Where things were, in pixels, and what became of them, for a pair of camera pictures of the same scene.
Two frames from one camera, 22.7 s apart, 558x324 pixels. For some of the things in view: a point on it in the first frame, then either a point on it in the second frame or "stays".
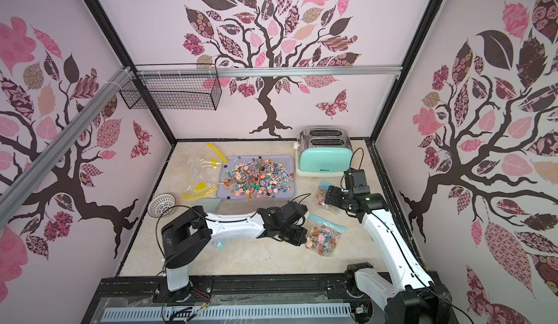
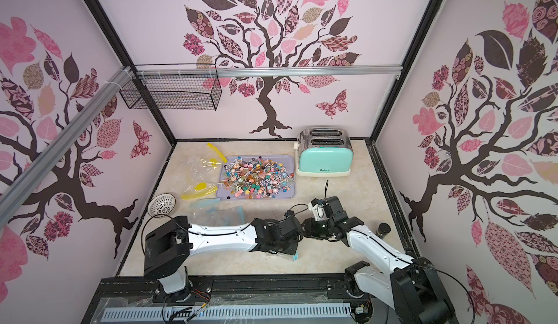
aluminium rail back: x=267 y=71 stays
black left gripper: x=297 y=240 -> x=292 y=250
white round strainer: x=161 y=205 stays
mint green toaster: x=324 y=152 stays
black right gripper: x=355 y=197 -> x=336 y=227
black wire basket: x=193 y=86 stays
